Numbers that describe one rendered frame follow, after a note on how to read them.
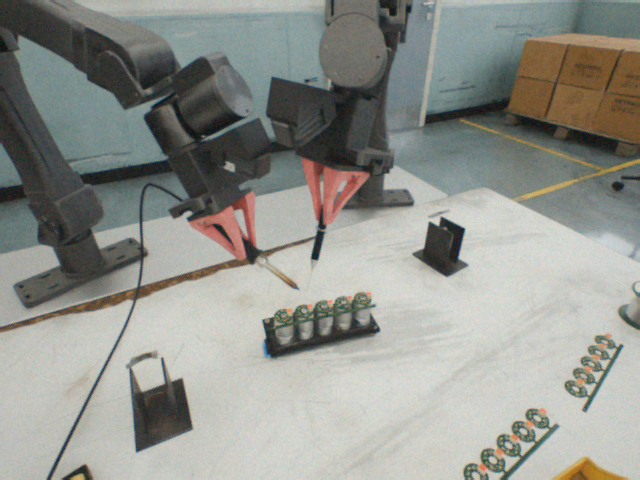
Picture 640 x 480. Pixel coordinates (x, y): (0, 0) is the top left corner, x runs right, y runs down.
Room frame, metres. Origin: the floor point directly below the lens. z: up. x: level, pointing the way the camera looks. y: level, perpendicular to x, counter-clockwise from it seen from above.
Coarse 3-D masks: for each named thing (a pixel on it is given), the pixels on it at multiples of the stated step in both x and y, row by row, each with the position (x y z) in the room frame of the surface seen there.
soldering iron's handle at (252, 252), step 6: (216, 228) 0.44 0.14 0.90; (222, 228) 0.44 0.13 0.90; (222, 234) 0.43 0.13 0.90; (228, 234) 0.43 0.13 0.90; (246, 240) 0.43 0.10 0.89; (246, 246) 0.42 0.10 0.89; (252, 246) 0.42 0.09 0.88; (246, 252) 0.42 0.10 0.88; (252, 252) 0.41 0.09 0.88; (258, 252) 0.41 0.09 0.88; (246, 258) 0.41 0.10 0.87; (252, 258) 0.41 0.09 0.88; (252, 264) 0.41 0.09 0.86
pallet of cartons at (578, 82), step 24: (528, 48) 3.84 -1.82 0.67; (552, 48) 3.66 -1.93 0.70; (576, 48) 3.50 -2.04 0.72; (600, 48) 3.35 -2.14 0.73; (624, 48) 3.29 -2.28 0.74; (528, 72) 3.79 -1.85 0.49; (552, 72) 3.60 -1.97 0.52; (576, 72) 3.45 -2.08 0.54; (600, 72) 3.30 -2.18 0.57; (624, 72) 3.16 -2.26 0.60; (528, 96) 3.73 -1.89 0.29; (552, 96) 3.58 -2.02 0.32; (576, 96) 3.40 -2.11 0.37; (600, 96) 3.25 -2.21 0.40; (624, 96) 3.12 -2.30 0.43; (504, 120) 3.84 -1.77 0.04; (528, 120) 3.90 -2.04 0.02; (552, 120) 3.49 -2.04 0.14; (576, 120) 3.34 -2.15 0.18; (600, 120) 3.20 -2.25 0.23; (624, 120) 3.06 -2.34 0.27; (624, 144) 2.98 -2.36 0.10
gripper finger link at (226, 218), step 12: (192, 216) 0.42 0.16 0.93; (204, 216) 0.41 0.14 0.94; (216, 216) 0.40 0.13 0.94; (228, 216) 0.40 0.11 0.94; (204, 228) 0.42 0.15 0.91; (228, 228) 0.40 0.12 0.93; (216, 240) 0.42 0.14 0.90; (228, 240) 0.42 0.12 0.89; (240, 240) 0.41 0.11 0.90; (240, 252) 0.41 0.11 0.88
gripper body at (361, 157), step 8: (336, 88) 0.44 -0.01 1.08; (360, 96) 0.42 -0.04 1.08; (376, 104) 0.45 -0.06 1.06; (368, 136) 0.43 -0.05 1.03; (320, 144) 0.42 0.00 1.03; (328, 144) 0.41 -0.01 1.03; (336, 152) 0.41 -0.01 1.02; (344, 152) 0.40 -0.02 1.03; (352, 152) 0.39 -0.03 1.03; (360, 152) 0.38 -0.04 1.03; (368, 152) 0.40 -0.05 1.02; (376, 152) 0.42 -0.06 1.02; (344, 160) 0.43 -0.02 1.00; (352, 160) 0.39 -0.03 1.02; (360, 160) 0.38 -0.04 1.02; (368, 160) 0.39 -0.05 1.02; (384, 160) 0.41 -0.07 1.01
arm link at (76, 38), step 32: (0, 0) 0.49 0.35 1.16; (32, 0) 0.48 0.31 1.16; (64, 0) 0.50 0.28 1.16; (32, 32) 0.48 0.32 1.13; (64, 32) 0.46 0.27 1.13; (96, 32) 0.45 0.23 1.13; (128, 32) 0.48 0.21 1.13; (96, 64) 0.45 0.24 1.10; (128, 64) 0.44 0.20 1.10; (160, 64) 0.47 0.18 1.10
